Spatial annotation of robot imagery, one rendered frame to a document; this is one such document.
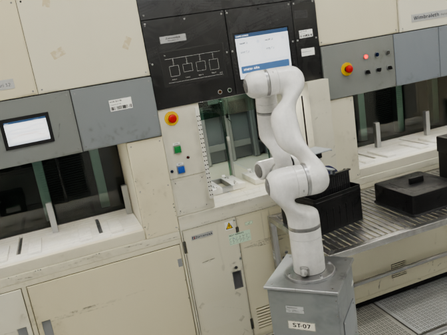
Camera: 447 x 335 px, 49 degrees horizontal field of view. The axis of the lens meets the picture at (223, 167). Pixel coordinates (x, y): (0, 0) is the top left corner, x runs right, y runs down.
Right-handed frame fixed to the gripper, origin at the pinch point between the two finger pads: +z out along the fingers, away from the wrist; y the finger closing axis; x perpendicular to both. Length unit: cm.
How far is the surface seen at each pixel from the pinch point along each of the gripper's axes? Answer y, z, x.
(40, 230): -90, -115, -24
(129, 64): -39, -67, 53
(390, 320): -6, 45, -109
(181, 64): -34, -44, 50
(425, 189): 28, 40, -23
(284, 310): 38, -52, -44
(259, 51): -28, -5, 50
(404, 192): 22.9, 30.9, -22.8
